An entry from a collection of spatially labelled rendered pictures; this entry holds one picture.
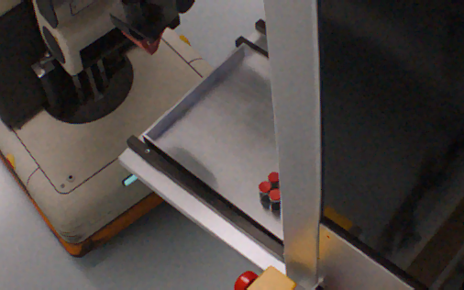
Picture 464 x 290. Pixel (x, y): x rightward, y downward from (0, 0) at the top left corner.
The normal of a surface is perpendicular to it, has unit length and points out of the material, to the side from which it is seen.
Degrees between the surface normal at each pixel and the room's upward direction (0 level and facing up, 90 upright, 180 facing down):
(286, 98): 90
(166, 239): 0
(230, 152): 0
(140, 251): 0
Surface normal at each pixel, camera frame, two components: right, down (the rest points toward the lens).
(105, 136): -0.08, -0.55
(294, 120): -0.67, 0.65
